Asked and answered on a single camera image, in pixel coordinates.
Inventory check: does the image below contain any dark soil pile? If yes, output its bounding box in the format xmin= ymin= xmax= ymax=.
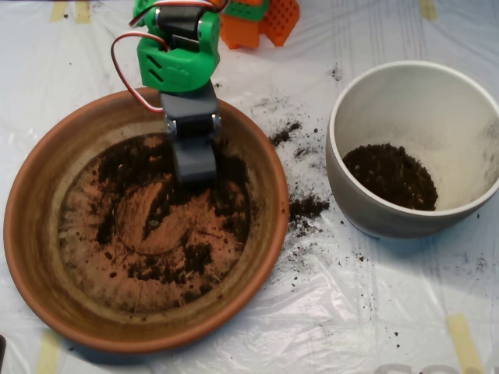
xmin=91 ymin=132 xmax=250 ymax=285

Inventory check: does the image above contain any dark soil heap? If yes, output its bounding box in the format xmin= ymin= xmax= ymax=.
xmin=342 ymin=143 xmax=440 ymax=211

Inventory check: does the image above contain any large spilled soil clump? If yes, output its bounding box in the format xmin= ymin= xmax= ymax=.
xmin=288 ymin=196 xmax=331 ymax=219

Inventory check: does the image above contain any white ceramic pot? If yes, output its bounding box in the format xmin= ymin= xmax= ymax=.
xmin=325 ymin=60 xmax=499 ymax=239

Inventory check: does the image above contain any terracotta clay saucer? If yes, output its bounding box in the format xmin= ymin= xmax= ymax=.
xmin=2 ymin=86 xmax=290 ymax=355

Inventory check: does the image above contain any beige masking tape strip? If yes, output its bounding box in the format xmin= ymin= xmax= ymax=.
xmin=445 ymin=313 xmax=484 ymax=374
xmin=49 ymin=2 xmax=67 ymax=23
xmin=419 ymin=0 xmax=437 ymax=21
xmin=74 ymin=2 xmax=93 ymax=24
xmin=35 ymin=330 xmax=62 ymax=374

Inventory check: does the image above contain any clear plastic cover sheet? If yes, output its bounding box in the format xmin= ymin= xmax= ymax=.
xmin=0 ymin=0 xmax=499 ymax=374

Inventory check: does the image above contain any red and white servo cable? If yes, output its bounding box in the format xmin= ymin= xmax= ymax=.
xmin=110 ymin=0 xmax=231 ymax=115

